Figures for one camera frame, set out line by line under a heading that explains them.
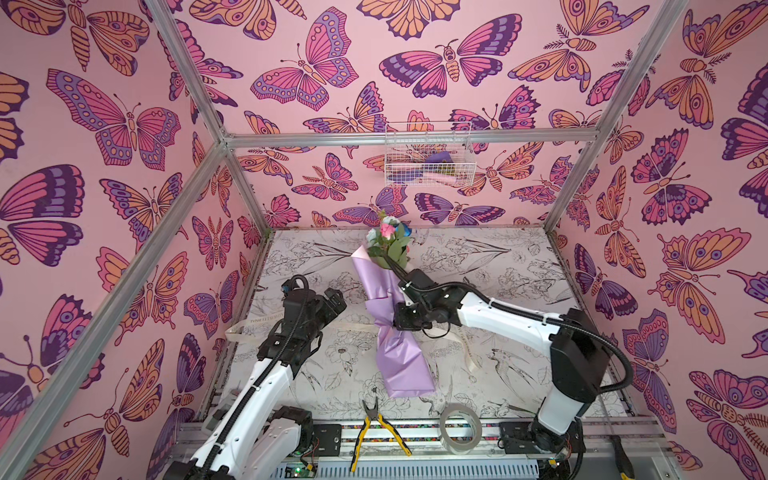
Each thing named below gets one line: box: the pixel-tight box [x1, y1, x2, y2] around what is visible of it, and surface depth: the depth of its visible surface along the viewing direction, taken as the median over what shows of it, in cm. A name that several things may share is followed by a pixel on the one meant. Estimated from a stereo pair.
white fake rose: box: [366, 228, 377, 247], surface depth 98 cm
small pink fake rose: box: [380, 223, 397, 240], surface depth 94 cm
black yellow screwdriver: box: [600, 391, 635, 480], surface depth 71 cm
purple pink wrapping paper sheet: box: [351, 245, 435, 398], surface depth 78 cm
